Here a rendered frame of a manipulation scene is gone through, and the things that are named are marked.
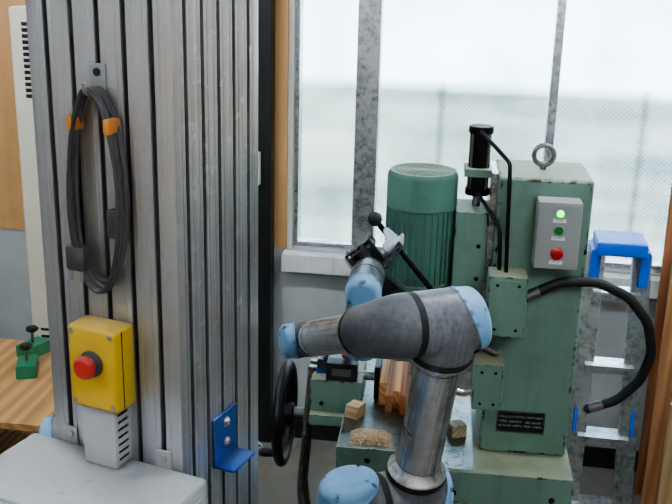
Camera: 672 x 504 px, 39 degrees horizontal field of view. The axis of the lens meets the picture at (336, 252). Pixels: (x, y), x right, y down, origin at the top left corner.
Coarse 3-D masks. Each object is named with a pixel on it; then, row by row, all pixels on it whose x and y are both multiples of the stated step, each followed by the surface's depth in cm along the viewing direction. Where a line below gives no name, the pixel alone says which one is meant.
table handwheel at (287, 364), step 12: (288, 360) 256; (288, 372) 251; (276, 384) 248; (288, 384) 256; (276, 396) 245; (288, 396) 257; (276, 408) 244; (288, 408) 255; (300, 408) 256; (276, 420) 243; (288, 420) 255; (276, 432) 244; (288, 432) 267; (276, 444) 245; (288, 444) 264; (276, 456) 247; (288, 456) 260
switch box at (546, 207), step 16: (544, 208) 215; (560, 208) 215; (576, 208) 215; (544, 224) 217; (560, 224) 216; (576, 224) 216; (544, 240) 218; (576, 240) 217; (544, 256) 219; (576, 256) 218
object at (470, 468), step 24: (456, 408) 265; (456, 456) 239; (480, 456) 240; (504, 456) 240; (528, 456) 240; (552, 456) 240; (456, 480) 233; (480, 480) 232; (504, 480) 232; (528, 480) 231; (552, 480) 230
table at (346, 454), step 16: (368, 368) 265; (368, 384) 255; (368, 400) 246; (320, 416) 244; (336, 416) 244; (368, 416) 237; (384, 416) 238; (400, 416) 238; (400, 432) 230; (336, 448) 223; (352, 448) 222; (368, 448) 222; (384, 448) 222; (336, 464) 224; (352, 464) 223; (368, 464) 223; (384, 464) 222
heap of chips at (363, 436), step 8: (352, 432) 228; (360, 432) 226; (368, 432) 225; (376, 432) 226; (384, 432) 227; (352, 440) 224; (360, 440) 224; (368, 440) 224; (376, 440) 223; (384, 440) 224
